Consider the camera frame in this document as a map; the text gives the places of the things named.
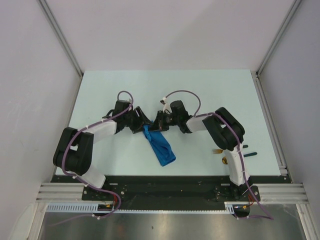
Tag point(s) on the white slotted cable duct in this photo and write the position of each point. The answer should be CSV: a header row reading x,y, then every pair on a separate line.
x,y
95,208

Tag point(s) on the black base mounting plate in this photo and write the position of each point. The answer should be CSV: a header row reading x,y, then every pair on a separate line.
x,y
174,193

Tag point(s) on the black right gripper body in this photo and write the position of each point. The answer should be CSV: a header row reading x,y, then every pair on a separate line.
x,y
170,120

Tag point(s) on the aluminium corner post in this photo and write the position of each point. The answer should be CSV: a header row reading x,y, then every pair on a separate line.
x,y
52,21
279,35

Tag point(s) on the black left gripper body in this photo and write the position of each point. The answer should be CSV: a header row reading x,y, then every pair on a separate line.
x,y
132,121

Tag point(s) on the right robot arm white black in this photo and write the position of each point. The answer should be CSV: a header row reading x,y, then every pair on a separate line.
x,y
226,132

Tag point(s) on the gold fork green handle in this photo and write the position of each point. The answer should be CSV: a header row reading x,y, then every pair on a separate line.
x,y
220,151

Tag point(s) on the aluminium front frame rail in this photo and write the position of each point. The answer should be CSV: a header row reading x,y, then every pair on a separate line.
x,y
270,193

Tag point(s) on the gold spoon green handle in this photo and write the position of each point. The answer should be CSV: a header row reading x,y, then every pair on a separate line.
x,y
224,159

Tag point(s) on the left aluminium corner post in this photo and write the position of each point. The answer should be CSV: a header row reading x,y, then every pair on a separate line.
x,y
52,21

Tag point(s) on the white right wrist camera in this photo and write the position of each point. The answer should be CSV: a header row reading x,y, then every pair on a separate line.
x,y
166,105

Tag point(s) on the blue cloth napkin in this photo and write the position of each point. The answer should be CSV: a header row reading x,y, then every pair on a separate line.
x,y
159,145

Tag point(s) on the right aluminium corner post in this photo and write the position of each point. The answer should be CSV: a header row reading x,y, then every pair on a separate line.
x,y
279,35

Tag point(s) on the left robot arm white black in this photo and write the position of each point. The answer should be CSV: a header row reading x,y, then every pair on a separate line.
x,y
74,151

